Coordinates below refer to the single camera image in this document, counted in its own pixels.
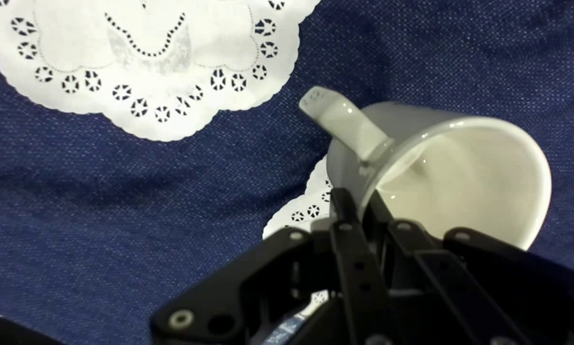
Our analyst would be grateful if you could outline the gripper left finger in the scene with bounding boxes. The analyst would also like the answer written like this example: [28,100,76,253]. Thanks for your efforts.
[150,188,394,345]

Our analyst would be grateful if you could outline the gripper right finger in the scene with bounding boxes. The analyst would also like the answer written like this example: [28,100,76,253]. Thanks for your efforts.
[363,191,574,345]

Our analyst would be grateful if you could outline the white ceramic mug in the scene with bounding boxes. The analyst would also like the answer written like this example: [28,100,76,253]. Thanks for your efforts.
[299,86,552,252]

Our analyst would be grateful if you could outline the small white paper doily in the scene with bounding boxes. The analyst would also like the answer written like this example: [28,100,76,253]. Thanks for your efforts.
[262,156,336,345]

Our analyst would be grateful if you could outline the blue denim cloth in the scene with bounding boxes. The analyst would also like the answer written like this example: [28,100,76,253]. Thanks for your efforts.
[0,0,574,345]

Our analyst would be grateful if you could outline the large white paper doily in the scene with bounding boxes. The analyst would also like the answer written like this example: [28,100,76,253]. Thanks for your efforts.
[0,0,322,143]

